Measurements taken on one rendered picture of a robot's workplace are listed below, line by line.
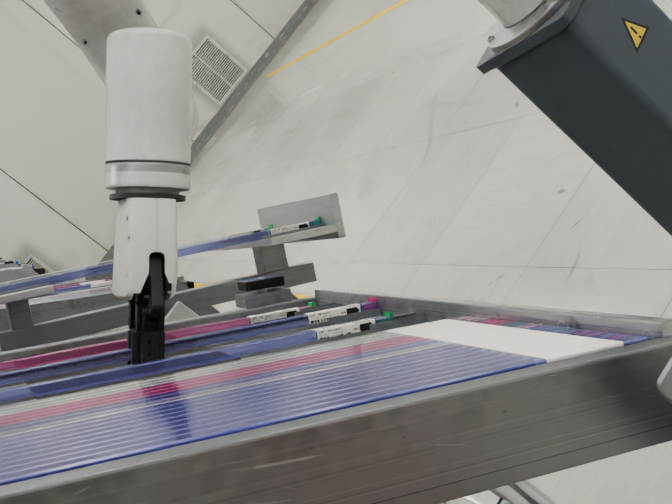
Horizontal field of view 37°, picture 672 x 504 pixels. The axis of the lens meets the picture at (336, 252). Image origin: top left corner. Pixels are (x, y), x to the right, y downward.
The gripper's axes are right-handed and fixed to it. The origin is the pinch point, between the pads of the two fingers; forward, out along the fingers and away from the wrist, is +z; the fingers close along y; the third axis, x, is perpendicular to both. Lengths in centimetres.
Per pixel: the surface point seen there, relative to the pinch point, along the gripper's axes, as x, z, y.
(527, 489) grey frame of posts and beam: 58, 22, -21
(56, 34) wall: 69, -192, -760
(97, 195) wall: 104, -60, -760
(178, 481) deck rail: -7.6, 2.3, 49.0
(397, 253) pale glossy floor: 122, -11, -203
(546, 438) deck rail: 15, 1, 49
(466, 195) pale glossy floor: 136, -30, -182
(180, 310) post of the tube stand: 14.1, -1.4, -46.9
